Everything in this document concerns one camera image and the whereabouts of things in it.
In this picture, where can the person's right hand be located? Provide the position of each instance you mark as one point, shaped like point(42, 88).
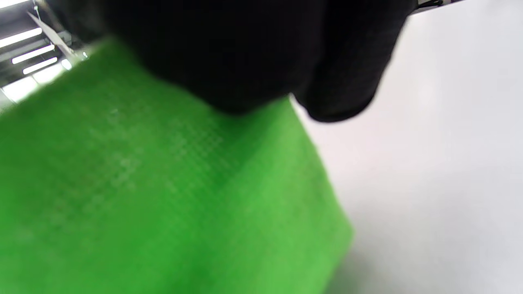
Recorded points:
point(245, 49)

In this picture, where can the green rectangular towel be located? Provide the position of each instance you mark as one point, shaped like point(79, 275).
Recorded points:
point(143, 196)

